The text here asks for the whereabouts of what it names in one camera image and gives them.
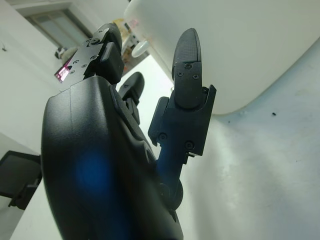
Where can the cream white toaster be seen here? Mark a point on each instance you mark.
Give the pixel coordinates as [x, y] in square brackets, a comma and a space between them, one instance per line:
[250, 50]

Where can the grey framed window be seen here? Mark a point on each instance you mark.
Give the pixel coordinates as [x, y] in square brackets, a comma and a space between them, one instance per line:
[55, 25]

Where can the black monitor on stand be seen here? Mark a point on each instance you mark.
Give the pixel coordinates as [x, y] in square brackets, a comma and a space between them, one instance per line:
[17, 172]

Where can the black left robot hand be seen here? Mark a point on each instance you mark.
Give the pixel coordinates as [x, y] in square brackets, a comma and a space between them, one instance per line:
[100, 162]

